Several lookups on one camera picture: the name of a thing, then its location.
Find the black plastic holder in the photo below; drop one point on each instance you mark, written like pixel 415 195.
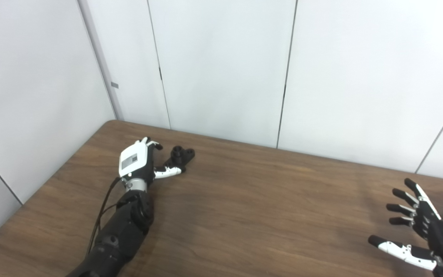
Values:
pixel 183 154

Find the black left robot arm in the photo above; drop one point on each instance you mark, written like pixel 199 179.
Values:
pixel 121 234

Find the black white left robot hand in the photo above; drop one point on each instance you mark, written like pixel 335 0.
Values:
pixel 133 161

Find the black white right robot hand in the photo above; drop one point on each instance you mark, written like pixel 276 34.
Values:
pixel 442 238

